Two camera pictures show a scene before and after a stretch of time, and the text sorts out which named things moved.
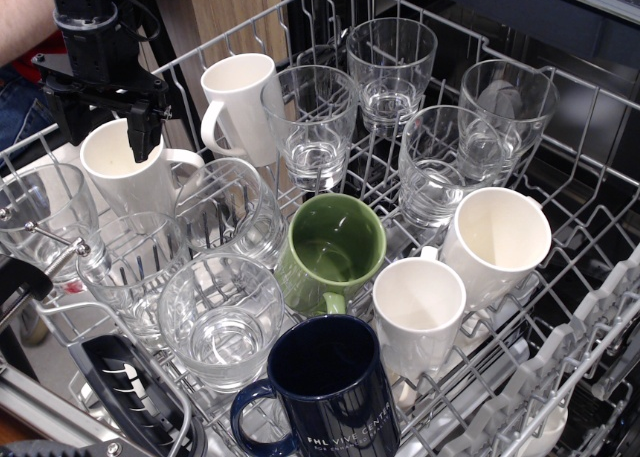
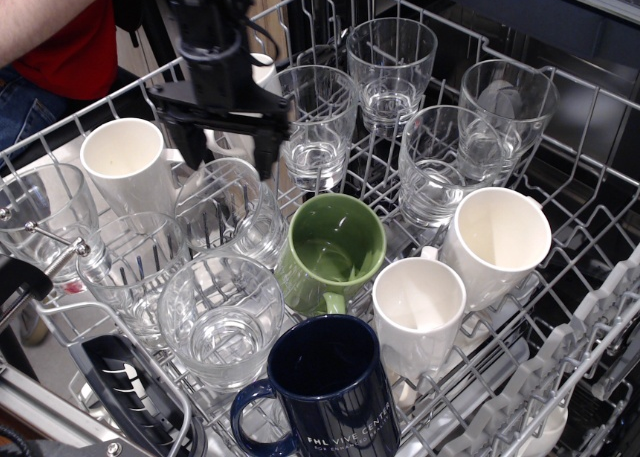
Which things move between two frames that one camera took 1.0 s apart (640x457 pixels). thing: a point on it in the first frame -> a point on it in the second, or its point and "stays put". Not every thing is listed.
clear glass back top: [389, 58] stays put
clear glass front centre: [219, 313] stays put
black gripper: [98, 66] -> [224, 89]
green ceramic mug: [334, 246] stays put
